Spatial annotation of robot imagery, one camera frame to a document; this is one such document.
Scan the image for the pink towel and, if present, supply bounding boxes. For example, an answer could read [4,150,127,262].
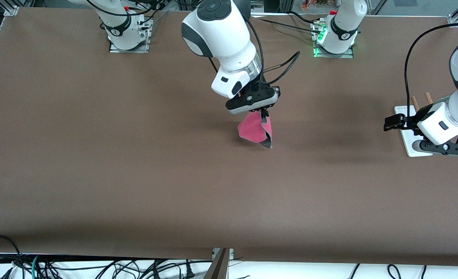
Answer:
[238,112,273,149]

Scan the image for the white rack base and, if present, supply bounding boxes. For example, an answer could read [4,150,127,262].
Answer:
[394,106,434,157]

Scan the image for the brown table cover sheet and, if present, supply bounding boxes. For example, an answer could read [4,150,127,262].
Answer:
[0,7,458,268]

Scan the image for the orange background items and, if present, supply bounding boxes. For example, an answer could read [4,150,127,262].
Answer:
[300,0,338,10]

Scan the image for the wooden support beam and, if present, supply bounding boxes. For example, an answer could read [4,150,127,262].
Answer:
[204,248,230,279]

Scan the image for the thin black base cable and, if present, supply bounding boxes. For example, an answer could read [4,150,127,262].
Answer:
[252,15,322,33]

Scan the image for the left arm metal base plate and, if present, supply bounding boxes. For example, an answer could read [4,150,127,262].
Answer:
[312,23,354,59]

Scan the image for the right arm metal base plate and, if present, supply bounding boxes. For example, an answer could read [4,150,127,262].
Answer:
[109,17,152,53]

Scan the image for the thick black base cable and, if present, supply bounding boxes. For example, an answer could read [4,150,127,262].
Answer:
[289,11,322,24]

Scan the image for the black right arm base cables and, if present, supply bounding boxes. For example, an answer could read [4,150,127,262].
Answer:
[126,0,168,27]

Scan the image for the small metal bracket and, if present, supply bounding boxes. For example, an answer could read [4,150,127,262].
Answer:
[212,248,234,261]

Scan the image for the thick black floor cable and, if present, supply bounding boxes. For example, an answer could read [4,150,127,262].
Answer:
[0,234,24,279]

